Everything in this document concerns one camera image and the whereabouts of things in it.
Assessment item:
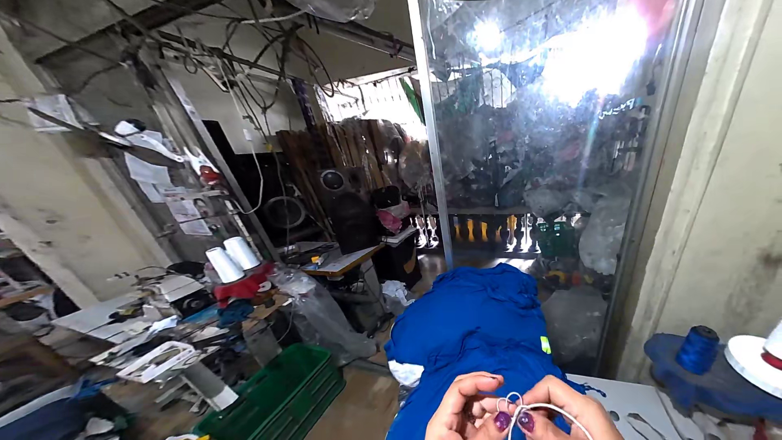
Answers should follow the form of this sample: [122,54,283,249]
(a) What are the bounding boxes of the person's right hand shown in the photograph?
[516,374,624,440]

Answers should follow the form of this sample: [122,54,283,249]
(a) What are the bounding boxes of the person's left hand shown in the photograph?
[425,372,513,440]

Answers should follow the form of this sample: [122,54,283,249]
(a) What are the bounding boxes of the white cord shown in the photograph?
[496,392,594,440]

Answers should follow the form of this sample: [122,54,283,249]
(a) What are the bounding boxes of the white cloth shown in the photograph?
[389,361,425,389]

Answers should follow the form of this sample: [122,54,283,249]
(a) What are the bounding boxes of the pile of blue fabric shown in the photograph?
[385,263,589,440]

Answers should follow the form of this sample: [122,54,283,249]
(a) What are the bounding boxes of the white sewing table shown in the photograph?
[565,373,758,440]

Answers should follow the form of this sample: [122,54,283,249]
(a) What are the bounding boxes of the dark blue round tray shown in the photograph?
[644,332,782,420]

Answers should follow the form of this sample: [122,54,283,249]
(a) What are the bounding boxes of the white crumpled plastic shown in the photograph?
[381,280,415,316]

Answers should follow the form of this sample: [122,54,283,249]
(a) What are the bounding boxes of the black cabinet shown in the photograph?
[373,227,422,289]

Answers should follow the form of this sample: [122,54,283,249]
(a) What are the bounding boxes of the clear plastic bag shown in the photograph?
[269,264,378,366]

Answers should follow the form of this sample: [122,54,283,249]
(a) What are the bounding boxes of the blue thread cone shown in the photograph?
[676,325,720,375]

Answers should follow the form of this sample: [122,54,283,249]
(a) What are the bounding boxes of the balustrade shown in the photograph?
[411,213,587,254]

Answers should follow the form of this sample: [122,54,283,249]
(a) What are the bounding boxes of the wooden-edged work table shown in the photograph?
[280,241,386,331]

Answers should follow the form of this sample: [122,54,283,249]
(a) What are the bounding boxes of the green plastic crate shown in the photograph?
[192,343,347,440]

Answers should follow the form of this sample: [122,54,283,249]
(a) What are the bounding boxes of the pink plastic bag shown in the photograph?
[376,202,411,233]

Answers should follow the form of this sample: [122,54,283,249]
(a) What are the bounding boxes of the white round disc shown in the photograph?
[725,334,782,399]

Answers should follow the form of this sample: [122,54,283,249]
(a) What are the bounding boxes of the black tall loudspeaker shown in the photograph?
[317,167,381,255]

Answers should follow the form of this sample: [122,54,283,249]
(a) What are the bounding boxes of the metal-framed glass panel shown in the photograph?
[407,0,703,376]

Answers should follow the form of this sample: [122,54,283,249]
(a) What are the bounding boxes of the white thread cone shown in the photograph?
[764,319,782,361]
[205,246,244,284]
[223,236,260,271]

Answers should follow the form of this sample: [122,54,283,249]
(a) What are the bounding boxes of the dark teal cloth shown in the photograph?
[217,299,256,328]

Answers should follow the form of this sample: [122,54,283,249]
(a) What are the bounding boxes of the red cloth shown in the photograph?
[213,263,275,309]

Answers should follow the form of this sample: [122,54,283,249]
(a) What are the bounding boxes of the black round-coned speaker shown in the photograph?
[235,153,334,248]

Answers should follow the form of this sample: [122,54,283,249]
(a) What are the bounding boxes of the stack of wooden planks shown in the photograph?
[277,119,398,230]

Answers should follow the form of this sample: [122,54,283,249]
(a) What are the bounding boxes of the white sewing machine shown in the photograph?
[145,273,215,319]

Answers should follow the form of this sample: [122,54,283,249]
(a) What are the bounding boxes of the barred window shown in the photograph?
[316,70,428,143]

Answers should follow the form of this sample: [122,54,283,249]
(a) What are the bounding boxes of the white paper sheets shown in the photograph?
[124,152,213,237]

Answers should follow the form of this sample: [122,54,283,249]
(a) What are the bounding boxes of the sewing machine table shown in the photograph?
[53,269,294,411]

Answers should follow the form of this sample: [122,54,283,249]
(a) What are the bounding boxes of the white paper sheet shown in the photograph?
[24,93,81,133]

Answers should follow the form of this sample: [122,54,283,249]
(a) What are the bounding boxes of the tangle of hanging cables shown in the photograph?
[122,0,343,215]

